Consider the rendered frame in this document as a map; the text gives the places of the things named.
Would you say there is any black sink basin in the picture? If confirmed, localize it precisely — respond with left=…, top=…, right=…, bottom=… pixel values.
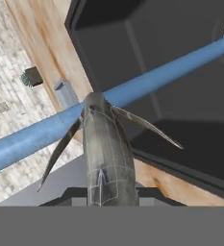
left=63, top=0, right=224, bottom=204

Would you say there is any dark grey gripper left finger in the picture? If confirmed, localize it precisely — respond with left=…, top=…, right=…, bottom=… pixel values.
left=38, top=186, right=88, bottom=208

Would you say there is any grey-blue tap base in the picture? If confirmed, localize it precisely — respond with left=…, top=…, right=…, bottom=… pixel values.
left=53, top=79, right=80, bottom=109

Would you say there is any grey wall socket plate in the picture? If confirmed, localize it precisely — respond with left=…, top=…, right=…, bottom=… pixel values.
left=0, top=101, right=11, bottom=116

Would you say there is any blue tap spout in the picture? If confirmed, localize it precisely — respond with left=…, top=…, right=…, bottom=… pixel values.
left=0, top=34, right=224, bottom=177

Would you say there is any grey fish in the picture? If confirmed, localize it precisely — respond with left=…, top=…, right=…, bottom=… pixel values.
left=37, top=91, right=185, bottom=208

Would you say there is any small dark block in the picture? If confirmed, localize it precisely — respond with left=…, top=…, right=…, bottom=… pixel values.
left=19, top=65, right=44, bottom=88

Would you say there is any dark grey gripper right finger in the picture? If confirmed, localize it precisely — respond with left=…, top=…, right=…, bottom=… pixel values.
left=136, top=186, right=187, bottom=208

